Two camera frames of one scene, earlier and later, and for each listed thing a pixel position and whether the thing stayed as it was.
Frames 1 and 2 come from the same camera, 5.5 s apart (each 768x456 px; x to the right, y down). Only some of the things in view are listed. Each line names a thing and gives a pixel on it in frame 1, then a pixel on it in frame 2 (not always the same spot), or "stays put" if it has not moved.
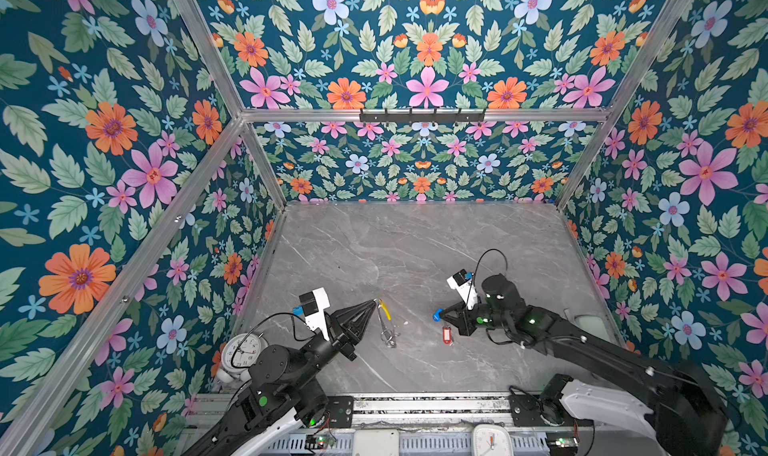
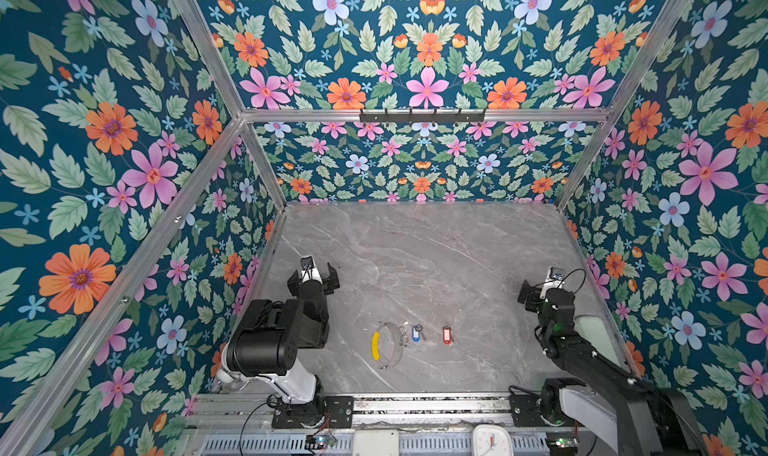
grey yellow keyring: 389,336 → 399,346
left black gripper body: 342,344 → 323,288
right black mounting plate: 526,411 stays put
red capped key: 447,335 stays put
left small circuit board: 320,442 stays put
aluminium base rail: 209,413 stays put
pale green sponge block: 593,323 stays put
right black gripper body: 473,319 → 533,303
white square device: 376,442 stays put
